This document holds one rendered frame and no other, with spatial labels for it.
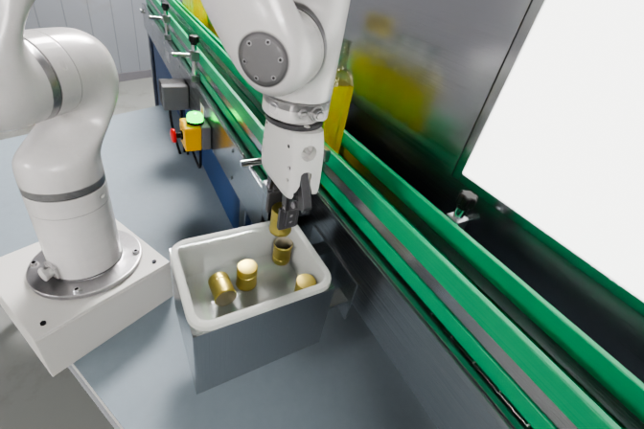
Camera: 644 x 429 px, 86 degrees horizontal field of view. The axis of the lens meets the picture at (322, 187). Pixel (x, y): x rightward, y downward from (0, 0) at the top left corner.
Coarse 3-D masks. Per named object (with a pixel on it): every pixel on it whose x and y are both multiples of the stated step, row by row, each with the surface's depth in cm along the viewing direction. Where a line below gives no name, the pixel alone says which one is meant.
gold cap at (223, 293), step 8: (224, 272) 57; (216, 280) 56; (224, 280) 56; (216, 288) 55; (224, 288) 54; (232, 288) 55; (216, 296) 54; (224, 296) 57; (232, 296) 56; (216, 304) 54; (224, 304) 56
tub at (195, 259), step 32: (256, 224) 62; (192, 256) 58; (224, 256) 61; (256, 256) 65; (192, 288) 57; (256, 288) 60; (288, 288) 61; (320, 288) 53; (192, 320) 45; (224, 320) 46
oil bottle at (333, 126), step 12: (336, 72) 63; (348, 72) 64; (336, 84) 64; (348, 84) 65; (336, 96) 65; (348, 96) 67; (336, 108) 67; (348, 108) 68; (336, 120) 68; (324, 132) 69; (336, 132) 70; (336, 144) 72
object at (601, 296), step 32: (352, 128) 89; (384, 128) 79; (384, 160) 80; (416, 160) 72; (448, 192) 66; (480, 224) 61; (512, 224) 56; (512, 256) 57; (544, 256) 52; (544, 288) 53; (576, 288) 49; (576, 320) 50; (608, 320) 46; (640, 320) 43; (608, 352) 47; (640, 352) 44
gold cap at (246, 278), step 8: (240, 264) 58; (248, 264) 58; (256, 264) 58; (240, 272) 56; (248, 272) 57; (256, 272) 58; (240, 280) 57; (248, 280) 57; (256, 280) 59; (240, 288) 58; (248, 288) 58
